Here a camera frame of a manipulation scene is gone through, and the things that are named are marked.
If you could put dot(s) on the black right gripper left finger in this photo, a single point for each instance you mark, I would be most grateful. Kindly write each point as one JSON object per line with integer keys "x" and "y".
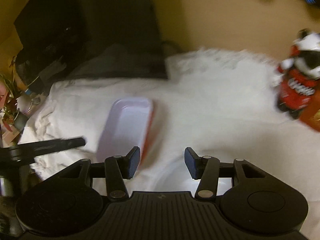
{"x": 118, "y": 168}

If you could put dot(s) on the cluttered items at left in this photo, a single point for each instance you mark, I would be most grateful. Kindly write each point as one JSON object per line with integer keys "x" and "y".
{"x": 21, "y": 96}

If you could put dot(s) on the panda figure cola bottle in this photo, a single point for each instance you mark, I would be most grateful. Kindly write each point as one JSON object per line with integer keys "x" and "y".
{"x": 299, "y": 74}

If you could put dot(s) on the red rectangular tray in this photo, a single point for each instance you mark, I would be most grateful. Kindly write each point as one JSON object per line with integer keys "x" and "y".
{"x": 147, "y": 142}

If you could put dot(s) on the white textured cloth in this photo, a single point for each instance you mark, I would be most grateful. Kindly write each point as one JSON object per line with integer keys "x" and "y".
{"x": 215, "y": 100}

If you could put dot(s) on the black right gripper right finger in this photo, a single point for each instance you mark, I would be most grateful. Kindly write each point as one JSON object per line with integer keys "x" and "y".
{"x": 206, "y": 170}

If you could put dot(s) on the white round bowl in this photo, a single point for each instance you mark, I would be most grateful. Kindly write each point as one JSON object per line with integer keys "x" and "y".
{"x": 176, "y": 176}

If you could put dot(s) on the lavender rectangular plastic tray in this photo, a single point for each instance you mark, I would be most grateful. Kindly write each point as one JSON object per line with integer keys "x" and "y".
{"x": 127, "y": 126}

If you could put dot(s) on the red quail eggs bag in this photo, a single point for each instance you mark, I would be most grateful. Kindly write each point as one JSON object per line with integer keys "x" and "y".
{"x": 310, "y": 115}

